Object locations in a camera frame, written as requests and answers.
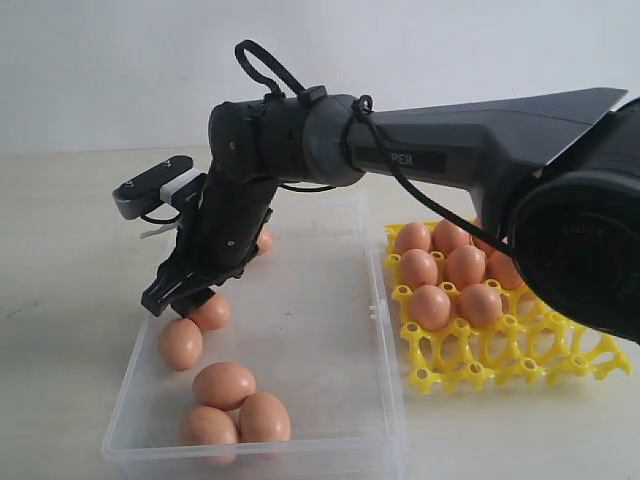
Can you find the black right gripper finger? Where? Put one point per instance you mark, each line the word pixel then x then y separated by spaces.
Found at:
pixel 190 303
pixel 157 297

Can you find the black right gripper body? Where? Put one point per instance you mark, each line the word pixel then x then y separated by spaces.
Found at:
pixel 221 236

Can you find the brown egg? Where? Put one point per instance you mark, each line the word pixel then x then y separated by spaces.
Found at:
pixel 180 344
pixel 430 307
pixel 480 305
pixel 417 268
pixel 223 385
pixel 204 425
pixel 501 268
pixel 447 237
pixel 263 418
pixel 264 241
pixel 477 242
pixel 214 314
pixel 413 235
pixel 465 266

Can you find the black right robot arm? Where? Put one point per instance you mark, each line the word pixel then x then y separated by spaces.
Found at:
pixel 554 180

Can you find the clear plastic container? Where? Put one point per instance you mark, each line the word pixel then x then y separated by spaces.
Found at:
pixel 310 320

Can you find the yellow plastic egg tray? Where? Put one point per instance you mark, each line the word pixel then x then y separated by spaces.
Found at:
pixel 529 341

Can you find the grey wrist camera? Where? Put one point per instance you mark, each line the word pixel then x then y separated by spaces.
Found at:
pixel 174 182

